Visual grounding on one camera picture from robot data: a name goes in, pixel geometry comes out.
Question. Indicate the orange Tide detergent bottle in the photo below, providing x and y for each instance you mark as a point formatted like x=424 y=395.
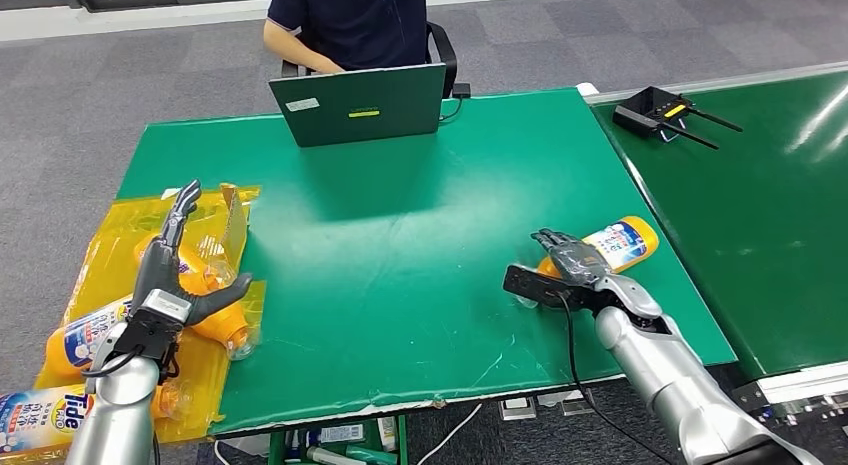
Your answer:
x=40 y=419
x=83 y=339

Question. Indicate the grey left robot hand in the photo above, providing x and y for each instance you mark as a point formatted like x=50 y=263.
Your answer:
x=156 y=270

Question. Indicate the yellow plastic bag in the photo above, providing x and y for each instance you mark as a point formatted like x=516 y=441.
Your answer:
x=126 y=220

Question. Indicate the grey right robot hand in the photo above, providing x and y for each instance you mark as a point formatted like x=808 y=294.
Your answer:
x=576 y=260

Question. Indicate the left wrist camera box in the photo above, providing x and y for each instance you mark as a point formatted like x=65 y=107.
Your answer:
x=156 y=329

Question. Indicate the white paper scrap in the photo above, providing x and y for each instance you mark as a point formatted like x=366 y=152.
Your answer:
x=170 y=193

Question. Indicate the black office chair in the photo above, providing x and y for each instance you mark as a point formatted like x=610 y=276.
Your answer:
x=447 y=58

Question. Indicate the white labelled box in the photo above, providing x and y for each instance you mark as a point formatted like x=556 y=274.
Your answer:
x=341 y=434

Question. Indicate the teal bottle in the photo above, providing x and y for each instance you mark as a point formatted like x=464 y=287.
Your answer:
x=374 y=456

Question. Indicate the dark green laptop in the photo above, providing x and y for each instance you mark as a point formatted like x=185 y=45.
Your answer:
x=358 y=111

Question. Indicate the black router with antennas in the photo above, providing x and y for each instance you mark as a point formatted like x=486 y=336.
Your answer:
x=652 y=107

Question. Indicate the person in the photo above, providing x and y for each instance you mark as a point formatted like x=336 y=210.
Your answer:
x=358 y=25

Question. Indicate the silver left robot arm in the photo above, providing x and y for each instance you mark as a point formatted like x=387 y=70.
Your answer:
x=119 y=416

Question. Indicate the person's right forearm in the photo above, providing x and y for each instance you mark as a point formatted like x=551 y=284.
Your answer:
x=295 y=51

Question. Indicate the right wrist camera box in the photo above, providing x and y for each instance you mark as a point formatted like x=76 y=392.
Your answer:
x=536 y=286

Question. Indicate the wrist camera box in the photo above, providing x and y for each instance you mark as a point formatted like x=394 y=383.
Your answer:
x=156 y=329
x=536 y=286

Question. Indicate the black power adapter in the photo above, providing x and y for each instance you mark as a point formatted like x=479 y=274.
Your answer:
x=461 y=91

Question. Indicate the dark green conveyor belt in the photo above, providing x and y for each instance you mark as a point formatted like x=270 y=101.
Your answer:
x=762 y=237

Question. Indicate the small white bottle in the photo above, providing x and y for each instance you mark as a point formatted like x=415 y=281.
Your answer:
x=387 y=435

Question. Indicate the white floor power socket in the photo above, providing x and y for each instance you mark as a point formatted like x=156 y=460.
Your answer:
x=517 y=409
x=575 y=408

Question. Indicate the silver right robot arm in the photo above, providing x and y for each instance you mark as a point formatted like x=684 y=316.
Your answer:
x=676 y=382

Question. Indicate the orange detergent bottle clear cap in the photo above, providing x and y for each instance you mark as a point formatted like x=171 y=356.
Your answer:
x=626 y=240

